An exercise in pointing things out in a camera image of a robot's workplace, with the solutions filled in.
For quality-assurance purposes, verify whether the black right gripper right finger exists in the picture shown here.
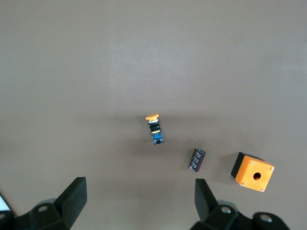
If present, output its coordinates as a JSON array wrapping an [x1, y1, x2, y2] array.
[[190, 178, 291, 230]]

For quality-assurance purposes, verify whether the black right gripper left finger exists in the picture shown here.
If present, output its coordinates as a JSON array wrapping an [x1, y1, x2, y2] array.
[[0, 176, 87, 230]]

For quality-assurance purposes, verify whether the white drawer cabinet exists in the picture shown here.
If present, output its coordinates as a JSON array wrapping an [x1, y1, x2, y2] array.
[[0, 191, 12, 213]]

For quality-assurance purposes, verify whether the yellow mushroom push button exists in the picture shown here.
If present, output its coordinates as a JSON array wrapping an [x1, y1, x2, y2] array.
[[144, 113, 166, 146]]

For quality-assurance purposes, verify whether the small black contact block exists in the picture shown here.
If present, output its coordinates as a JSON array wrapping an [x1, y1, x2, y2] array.
[[188, 148, 206, 173]]

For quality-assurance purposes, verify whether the orange and black switch box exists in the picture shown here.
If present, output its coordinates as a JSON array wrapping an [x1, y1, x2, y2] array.
[[230, 151, 275, 192]]

